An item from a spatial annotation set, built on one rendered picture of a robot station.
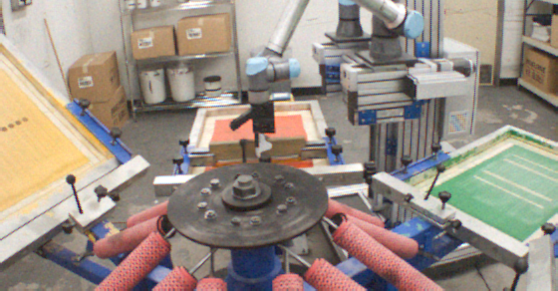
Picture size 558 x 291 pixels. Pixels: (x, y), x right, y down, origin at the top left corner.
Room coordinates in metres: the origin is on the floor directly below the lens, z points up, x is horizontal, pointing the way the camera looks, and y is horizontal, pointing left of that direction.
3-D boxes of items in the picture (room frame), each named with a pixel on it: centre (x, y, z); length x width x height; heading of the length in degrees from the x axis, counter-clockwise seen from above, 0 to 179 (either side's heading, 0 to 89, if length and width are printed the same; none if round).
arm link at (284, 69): (1.64, -0.02, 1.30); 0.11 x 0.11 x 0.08; 25
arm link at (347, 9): (2.48, -0.41, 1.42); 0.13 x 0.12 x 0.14; 164
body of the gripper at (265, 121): (1.58, 0.06, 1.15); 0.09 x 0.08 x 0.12; 91
